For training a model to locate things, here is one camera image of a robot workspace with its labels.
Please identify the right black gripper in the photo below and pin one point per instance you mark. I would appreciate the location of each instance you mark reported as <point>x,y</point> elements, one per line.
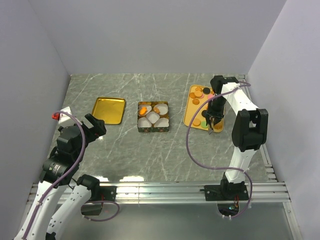
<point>217,115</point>

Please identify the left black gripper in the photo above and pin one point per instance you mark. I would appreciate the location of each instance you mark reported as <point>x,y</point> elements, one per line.
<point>98,129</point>

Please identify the orange shaped cookie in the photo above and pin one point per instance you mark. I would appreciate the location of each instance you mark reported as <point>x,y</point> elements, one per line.
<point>143,111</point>

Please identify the metal serving tongs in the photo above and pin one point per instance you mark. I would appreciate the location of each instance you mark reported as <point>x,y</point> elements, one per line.
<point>210,125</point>

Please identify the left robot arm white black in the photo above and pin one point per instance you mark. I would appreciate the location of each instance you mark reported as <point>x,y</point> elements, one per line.
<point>45,221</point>

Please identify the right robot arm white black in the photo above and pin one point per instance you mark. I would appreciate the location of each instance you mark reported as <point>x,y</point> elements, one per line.
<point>249,130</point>

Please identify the black sandwich cookie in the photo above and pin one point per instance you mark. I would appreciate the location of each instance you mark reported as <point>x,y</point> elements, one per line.
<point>204,113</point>
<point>206,90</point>

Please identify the pink round cookie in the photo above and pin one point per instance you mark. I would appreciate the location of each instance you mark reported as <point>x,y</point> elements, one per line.
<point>210,96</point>

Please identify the flower shaped butter cookie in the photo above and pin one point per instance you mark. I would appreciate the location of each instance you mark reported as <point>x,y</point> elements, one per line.
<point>219,126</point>

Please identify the green round cookie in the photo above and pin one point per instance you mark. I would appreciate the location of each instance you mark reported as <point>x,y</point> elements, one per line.
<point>204,125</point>

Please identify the gold tin lid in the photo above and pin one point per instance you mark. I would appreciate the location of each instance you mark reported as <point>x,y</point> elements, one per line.
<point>109,109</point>

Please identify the yellow cookie tray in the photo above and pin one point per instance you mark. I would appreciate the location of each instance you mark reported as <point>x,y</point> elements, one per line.
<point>195,99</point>

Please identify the round orange biscuit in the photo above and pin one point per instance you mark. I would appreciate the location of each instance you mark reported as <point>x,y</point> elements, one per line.
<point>196,122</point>

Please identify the white paper cup bottom-left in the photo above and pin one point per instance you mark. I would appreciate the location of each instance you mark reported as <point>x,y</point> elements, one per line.
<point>143,122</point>

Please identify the white paper cup top-right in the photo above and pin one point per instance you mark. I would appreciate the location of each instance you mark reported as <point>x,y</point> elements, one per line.
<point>163,108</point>

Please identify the white paper cup bottom-right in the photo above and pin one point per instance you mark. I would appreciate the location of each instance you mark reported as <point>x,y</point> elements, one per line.
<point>162,123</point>

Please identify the white paper cup top-left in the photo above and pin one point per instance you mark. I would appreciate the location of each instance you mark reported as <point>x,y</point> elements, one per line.
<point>149,108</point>

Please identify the white paper cup centre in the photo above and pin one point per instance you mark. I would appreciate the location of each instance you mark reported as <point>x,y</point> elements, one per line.
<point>152,117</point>

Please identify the green cookie tin box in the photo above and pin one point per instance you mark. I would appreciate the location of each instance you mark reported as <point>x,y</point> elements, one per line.
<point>153,129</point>

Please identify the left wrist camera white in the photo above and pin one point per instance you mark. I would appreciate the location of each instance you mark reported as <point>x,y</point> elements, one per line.
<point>63,120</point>

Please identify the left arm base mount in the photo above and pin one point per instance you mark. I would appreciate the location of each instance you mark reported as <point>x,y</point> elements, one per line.
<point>98,193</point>

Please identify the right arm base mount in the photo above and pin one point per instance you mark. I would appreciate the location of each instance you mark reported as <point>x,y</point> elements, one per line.
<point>226,192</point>

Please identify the aluminium mounting rail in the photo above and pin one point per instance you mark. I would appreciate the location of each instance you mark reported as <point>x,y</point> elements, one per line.
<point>188,192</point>

